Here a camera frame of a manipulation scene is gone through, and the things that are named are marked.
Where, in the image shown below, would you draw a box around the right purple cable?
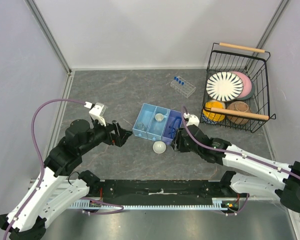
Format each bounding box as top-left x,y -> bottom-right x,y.
181,106 -> 300,187

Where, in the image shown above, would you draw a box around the small glass beaker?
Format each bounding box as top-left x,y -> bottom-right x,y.
136,122 -> 146,132

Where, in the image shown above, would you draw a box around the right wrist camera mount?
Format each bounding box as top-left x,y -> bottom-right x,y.
183,113 -> 200,127

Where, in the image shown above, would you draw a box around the large white dish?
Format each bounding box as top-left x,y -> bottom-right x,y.
152,141 -> 167,154

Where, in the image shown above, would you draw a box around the small white dish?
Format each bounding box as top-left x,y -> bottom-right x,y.
154,113 -> 167,122

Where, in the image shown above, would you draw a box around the yellow bowl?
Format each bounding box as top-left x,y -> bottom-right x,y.
202,100 -> 226,125

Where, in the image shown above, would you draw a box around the light blue cable duct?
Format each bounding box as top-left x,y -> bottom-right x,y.
68,199 -> 228,211

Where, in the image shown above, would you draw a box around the dark green plate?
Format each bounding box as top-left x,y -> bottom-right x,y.
236,82 -> 255,101

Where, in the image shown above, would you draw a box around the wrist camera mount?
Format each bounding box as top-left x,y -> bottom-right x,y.
183,113 -> 200,127
84,101 -> 107,127

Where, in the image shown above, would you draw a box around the black wire dish basket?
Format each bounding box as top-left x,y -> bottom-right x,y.
200,43 -> 276,133

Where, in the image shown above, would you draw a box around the blue safety glasses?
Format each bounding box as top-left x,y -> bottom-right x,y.
169,117 -> 181,139

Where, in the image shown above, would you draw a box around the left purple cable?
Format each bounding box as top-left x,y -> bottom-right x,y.
2,98 -> 93,240

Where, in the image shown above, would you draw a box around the pink plate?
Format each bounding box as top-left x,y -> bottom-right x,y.
231,71 -> 252,93

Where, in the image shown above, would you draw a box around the purple cable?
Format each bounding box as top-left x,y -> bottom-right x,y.
2,98 -> 93,240
181,106 -> 300,187

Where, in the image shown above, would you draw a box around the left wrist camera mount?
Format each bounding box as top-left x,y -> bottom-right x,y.
84,101 -> 107,127

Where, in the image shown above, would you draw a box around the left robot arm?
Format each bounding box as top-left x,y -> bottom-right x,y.
0,119 -> 133,240

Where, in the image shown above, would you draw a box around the clear test tube rack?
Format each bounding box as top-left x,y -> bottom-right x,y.
170,75 -> 196,98

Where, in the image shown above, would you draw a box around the brown wooden bowl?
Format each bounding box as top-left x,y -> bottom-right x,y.
226,101 -> 252,126

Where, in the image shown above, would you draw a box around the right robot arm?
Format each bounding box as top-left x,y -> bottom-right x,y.
171,125 -> 300,213

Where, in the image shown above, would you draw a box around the white blue striped plate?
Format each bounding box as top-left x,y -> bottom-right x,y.
205,71 -> 244,102

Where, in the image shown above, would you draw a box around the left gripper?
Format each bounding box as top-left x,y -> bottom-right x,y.
79,116 -> 133,155

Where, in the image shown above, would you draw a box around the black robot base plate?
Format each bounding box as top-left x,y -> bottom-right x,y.
85,179 -> 247,206

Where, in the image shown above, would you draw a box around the blue compartment organizer box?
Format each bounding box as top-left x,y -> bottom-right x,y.
132,103 -> 182,145

